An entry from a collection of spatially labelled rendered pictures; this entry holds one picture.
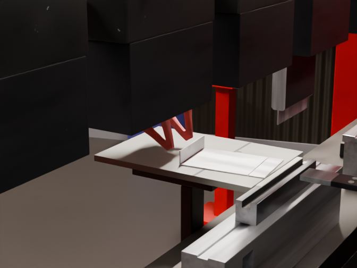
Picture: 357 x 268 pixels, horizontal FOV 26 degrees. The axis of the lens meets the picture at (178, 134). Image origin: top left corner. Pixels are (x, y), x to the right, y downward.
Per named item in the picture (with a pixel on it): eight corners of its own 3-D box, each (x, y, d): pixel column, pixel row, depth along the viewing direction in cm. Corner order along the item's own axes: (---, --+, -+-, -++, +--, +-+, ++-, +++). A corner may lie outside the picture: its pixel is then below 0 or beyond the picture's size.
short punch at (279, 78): (299, 107, 112) (303, 42, 109) (313, 109, 111) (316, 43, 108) (270, 123, 104) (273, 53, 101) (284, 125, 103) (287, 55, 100)
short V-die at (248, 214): (296, 175, 116) (297, 156, 115) (315, 179, 115) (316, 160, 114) (235, 221, 100) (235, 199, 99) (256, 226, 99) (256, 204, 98)
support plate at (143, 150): (158, 131, 131) (158, 125, 131) (303, 157, 118) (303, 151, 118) (93, 161, 117) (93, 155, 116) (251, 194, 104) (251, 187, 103)
